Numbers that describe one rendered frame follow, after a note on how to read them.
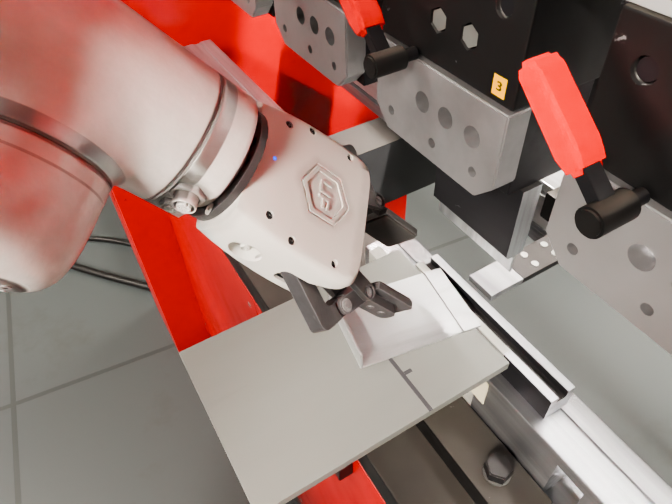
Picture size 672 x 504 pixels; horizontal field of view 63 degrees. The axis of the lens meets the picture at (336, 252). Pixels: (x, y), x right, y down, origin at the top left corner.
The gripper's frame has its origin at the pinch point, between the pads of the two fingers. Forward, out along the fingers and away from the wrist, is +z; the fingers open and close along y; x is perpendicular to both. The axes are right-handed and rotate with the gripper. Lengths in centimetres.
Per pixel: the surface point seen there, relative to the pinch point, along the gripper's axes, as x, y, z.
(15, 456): 152, -10, 23
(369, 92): 30, 55, 24
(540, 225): 4.0, 22.7, 34.8
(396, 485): 13.4, -13.3, 19.5
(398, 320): 8.5, 1.1, 11.9
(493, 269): 2.3, 8.8, 19.7
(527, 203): -8.4, 6.1, 6.5
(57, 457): 143, -8, 31
